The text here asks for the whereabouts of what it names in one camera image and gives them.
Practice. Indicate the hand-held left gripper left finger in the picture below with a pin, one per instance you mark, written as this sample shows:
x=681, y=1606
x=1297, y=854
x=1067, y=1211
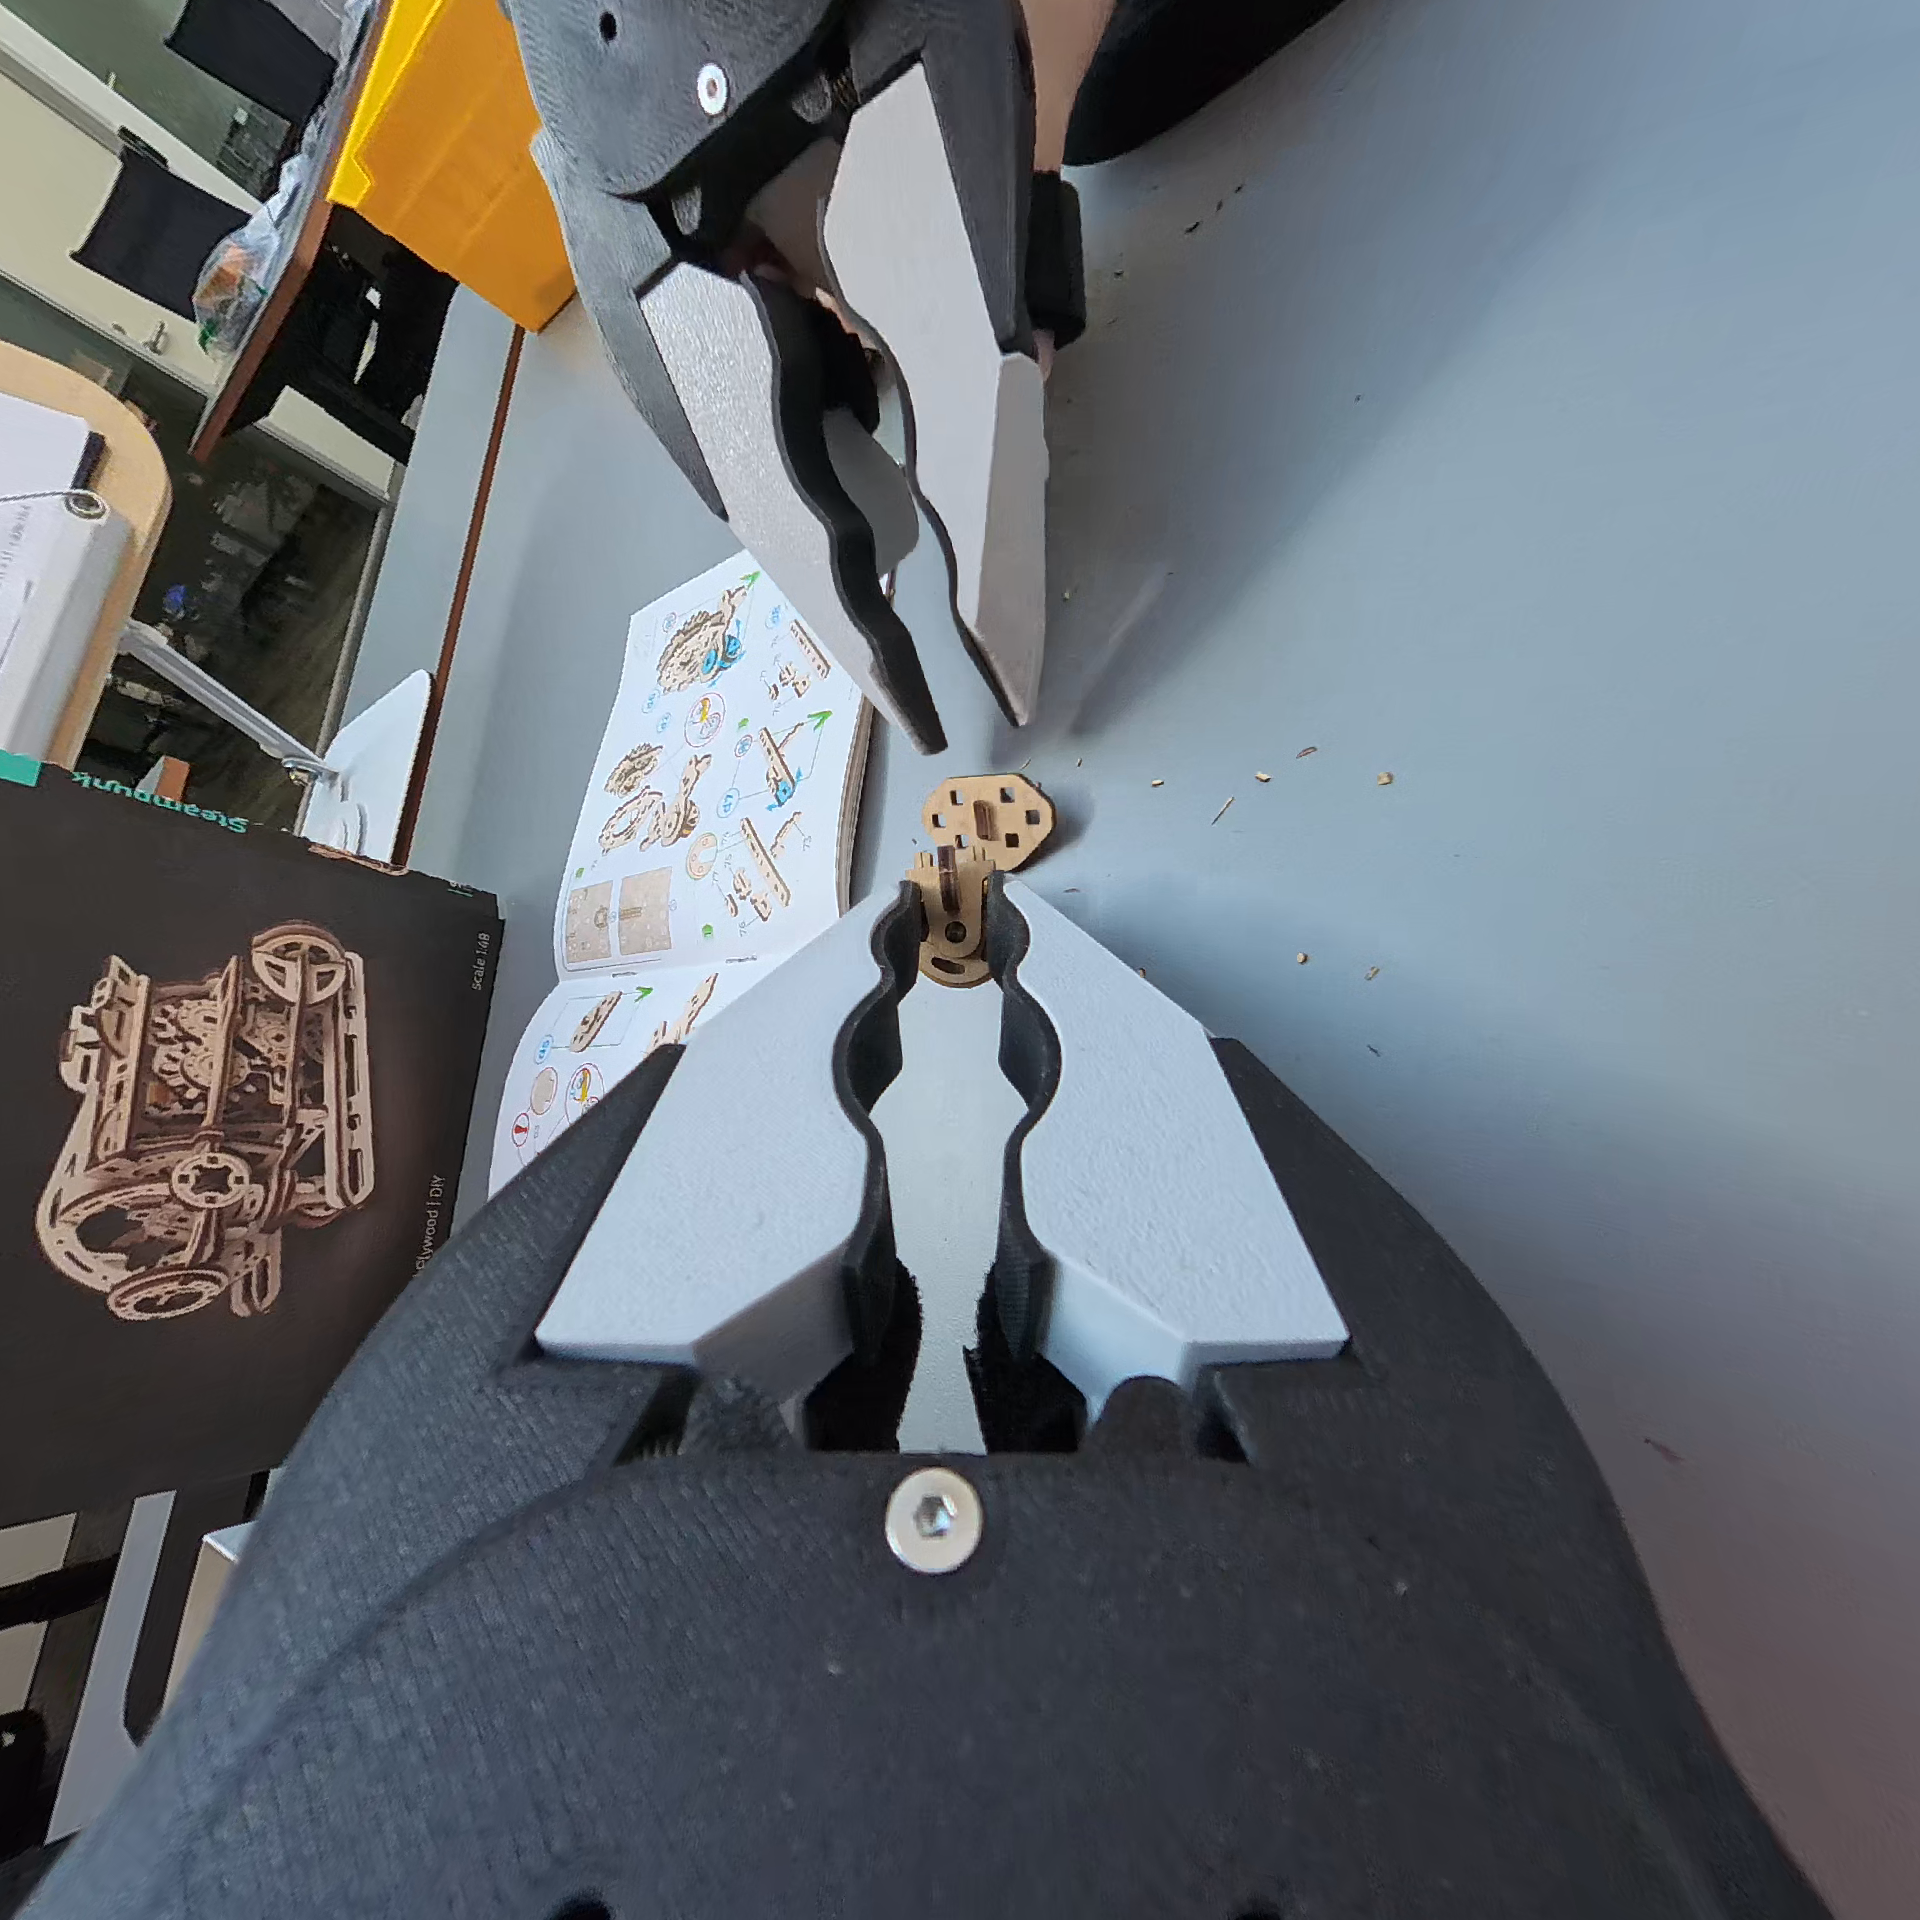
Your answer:
x=705, y=1185

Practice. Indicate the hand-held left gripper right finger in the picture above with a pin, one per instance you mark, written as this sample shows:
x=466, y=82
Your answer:
x=1170, y=1185

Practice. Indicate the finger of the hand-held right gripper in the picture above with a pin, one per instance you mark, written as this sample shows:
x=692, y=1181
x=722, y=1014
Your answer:
x=734, y=404
x=960, y=374

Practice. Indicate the small wooden hub part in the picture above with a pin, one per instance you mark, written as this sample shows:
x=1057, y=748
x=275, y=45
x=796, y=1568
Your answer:
x=953, y=945

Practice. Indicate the oval wooden plate with holes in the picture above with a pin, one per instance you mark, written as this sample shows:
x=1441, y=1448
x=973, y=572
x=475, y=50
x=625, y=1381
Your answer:
x=1020, y=819

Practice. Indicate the person's right forearm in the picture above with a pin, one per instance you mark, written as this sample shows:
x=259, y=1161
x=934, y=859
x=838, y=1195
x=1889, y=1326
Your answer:
x=1073, y=76

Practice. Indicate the dark office desk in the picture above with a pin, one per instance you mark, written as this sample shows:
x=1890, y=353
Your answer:
x=283, y=299

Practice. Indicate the grey desk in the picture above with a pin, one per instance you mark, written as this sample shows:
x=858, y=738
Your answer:
x=1499, y=600

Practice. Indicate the person's right hand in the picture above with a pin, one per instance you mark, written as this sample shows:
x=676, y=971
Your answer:
x=852, y=328

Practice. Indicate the yellow plastic bin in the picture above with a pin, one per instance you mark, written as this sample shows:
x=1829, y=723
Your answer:
x=450, y=136

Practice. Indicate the assembly instruction booklet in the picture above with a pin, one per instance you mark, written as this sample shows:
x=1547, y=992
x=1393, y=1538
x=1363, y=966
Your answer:
x=675, y=838

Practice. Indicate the clear plastic bag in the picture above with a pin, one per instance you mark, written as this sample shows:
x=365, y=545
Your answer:
x=248, y=276

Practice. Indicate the black model kit box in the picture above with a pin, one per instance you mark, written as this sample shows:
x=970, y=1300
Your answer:
x=225, y=1349

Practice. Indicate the black office chair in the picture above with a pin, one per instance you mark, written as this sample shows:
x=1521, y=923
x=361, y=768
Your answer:
x=158, y=224

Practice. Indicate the round wooden table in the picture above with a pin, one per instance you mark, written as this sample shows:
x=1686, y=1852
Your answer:
x=136, y=451

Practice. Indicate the white paper stack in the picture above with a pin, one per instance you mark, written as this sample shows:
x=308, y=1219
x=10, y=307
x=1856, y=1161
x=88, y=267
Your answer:
x=44, y=569

